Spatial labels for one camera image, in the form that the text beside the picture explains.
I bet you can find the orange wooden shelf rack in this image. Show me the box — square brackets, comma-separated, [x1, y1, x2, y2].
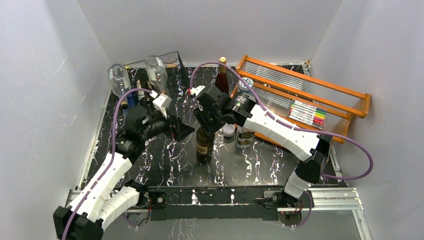
[236, 55, 372, 136]

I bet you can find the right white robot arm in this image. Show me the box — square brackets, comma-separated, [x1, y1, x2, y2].
[189, 84, 332, 207]

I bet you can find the small clear glitter cup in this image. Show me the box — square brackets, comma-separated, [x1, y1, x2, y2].
[222, 123, 236, 139]

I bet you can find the blue white lidded jar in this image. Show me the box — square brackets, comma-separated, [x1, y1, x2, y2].
[237, 77, 254, 95]

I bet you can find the clear bottle blue label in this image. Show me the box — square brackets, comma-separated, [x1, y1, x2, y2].
[108, 64, 131, 99]

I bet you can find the clear bottle copper neck band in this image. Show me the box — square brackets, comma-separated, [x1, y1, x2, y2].
[144, 55, 169, 95]

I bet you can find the green bottle silver cap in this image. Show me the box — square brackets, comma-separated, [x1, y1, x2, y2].
[196, 126, 215, 163]

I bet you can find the clear bottle black gold cap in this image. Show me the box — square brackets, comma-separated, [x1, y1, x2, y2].
[235, 126, 256, 149]

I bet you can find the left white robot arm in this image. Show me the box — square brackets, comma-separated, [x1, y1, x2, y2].
[53, 106, 195, 240]

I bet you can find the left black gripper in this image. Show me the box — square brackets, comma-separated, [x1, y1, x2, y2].
[140, 108, 195, 143]

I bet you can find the coloured marker pen set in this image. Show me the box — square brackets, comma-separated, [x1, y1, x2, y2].
[287, 100, 327, 130]

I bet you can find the aluminium base frame rail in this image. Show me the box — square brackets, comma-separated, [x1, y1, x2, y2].
[53, 183, 371, 240]

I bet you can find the dark red wine bottle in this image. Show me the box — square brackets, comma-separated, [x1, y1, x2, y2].
[215, 56, 230, 95]

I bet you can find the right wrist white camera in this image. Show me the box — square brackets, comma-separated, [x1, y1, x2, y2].
[188, 85, 205, 99]

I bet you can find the wrist white camera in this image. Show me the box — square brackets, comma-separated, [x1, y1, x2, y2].
[149, 90, 172, 119]
[188, 85, 205, 99]

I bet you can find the black wire wine rack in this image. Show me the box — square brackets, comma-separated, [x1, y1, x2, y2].
[124, 51, 189, 100]

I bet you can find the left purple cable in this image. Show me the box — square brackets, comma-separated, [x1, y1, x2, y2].
[61, 87, 153, 240]

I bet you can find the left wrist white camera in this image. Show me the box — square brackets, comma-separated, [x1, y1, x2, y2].
[149, 90, 172, 119]

